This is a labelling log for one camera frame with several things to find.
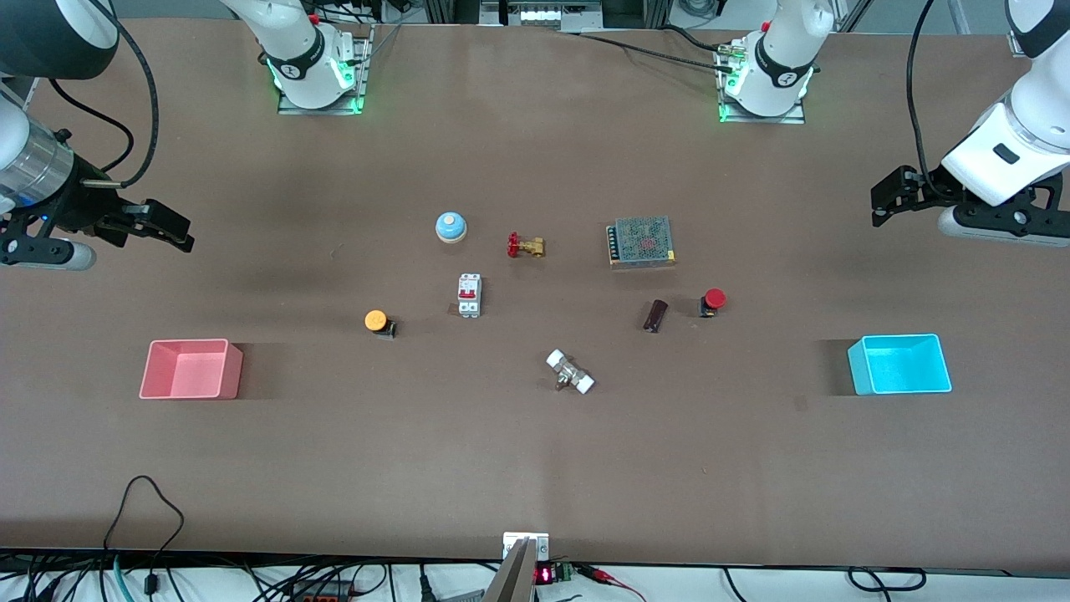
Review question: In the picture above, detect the pink plastic bin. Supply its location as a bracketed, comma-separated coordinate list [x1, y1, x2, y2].
[139, 338, 244, 400]

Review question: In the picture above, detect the black cable to arm base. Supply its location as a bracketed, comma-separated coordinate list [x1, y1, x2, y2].
[577, 25, 741, 74]

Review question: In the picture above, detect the black looped table cable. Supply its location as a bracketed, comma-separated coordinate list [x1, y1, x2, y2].
[102, 476, 186, 590]

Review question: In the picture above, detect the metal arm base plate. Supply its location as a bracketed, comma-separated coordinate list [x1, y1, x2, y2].
[717, 42, 807, 125]
[278, 23, 373, 116]

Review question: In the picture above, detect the white-capped metal valve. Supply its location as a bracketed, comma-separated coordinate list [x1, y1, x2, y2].
[546, 349, 596, 395]

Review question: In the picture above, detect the grey camera mount bar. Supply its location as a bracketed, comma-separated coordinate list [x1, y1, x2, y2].
[482, 538, 538, 602]

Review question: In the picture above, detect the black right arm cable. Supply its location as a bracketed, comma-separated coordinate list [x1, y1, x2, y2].
[46, 17, 161, 190]

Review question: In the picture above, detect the perforated metal power supply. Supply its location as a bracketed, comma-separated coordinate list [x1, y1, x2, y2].
[607, 217, 678, 269]

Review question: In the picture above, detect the cyan plastic bin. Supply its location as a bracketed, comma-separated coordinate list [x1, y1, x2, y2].
[848, 334, 953, 396]

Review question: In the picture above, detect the black coiled cable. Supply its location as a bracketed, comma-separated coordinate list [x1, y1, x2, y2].
[847, 567, 928, 594]

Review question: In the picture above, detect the red clip lead wire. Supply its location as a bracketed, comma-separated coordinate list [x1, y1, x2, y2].
[575, 564, 646, 602]

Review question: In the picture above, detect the white mount bracket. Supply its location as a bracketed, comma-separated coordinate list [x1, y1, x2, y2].
[502, 532, 551, 562]

